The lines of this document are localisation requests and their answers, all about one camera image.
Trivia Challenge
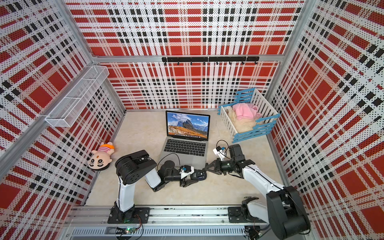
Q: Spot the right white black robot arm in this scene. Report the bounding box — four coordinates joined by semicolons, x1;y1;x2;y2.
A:
205;145;312;240

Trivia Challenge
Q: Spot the silver open laptop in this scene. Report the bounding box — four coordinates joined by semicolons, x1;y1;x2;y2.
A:
159;111;211;170

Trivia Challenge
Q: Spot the white blue slatted crate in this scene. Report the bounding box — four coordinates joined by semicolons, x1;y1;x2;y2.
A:
218;88;280;143

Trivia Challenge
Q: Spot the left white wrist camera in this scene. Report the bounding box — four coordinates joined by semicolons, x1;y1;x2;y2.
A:
180;165;195;180

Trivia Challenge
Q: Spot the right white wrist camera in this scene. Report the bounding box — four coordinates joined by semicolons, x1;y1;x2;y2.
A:
213;146;227;161

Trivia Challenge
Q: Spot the orange plush doll toy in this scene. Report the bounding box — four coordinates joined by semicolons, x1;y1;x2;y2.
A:
87;142;115;171

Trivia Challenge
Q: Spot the pink cloth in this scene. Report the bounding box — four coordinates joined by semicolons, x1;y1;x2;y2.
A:
232;103;263;120

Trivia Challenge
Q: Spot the cream fluffy cloth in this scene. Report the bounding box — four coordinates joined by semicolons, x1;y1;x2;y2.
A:
224;106;258;133

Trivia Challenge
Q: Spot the black wireless mouse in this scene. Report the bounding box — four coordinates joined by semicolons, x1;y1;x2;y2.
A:
191;170;207;181

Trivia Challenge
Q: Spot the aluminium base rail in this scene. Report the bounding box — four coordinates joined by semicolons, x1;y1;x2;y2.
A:
64;204;316;240

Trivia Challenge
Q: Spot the white wire mesh shelf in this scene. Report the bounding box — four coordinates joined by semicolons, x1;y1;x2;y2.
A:
45;65;109;128

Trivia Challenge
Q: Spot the black wall hook rail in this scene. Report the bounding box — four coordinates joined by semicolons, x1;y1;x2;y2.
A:
162;56;260;64

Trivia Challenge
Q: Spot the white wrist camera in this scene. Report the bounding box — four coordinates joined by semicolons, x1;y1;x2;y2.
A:
180;165;195;180
213;146;227;161

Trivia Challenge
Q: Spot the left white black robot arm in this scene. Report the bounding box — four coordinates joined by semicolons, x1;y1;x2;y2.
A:
108;150;207;224

